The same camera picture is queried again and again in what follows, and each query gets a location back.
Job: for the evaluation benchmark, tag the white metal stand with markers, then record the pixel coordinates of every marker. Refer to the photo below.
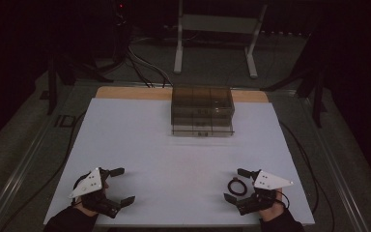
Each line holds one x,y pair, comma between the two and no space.
219,23

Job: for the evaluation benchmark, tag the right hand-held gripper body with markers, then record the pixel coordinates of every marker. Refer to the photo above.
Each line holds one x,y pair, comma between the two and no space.
269,181

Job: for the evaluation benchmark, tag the person's right hand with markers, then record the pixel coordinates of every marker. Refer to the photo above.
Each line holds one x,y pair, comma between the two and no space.
272,211

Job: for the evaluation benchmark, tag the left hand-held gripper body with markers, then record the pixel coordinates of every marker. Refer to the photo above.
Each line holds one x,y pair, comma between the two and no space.
91,185

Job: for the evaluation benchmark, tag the person's left hand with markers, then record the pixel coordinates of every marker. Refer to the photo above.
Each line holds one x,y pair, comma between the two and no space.
85,208

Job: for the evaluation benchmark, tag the black stand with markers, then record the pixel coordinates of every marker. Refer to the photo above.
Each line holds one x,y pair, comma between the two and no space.
317,96
52,87

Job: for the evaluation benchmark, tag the metal floor rail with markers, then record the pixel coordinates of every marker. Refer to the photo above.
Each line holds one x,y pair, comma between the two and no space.
338,167
19,174

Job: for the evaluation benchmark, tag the dark device with red light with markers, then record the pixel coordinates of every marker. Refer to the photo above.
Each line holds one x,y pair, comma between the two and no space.
120,29

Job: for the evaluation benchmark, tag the white table sheet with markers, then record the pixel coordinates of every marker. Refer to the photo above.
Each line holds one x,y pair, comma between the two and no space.
174,167

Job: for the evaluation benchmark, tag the transparent brown drawer box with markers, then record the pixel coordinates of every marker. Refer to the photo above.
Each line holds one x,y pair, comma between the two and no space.
202,109

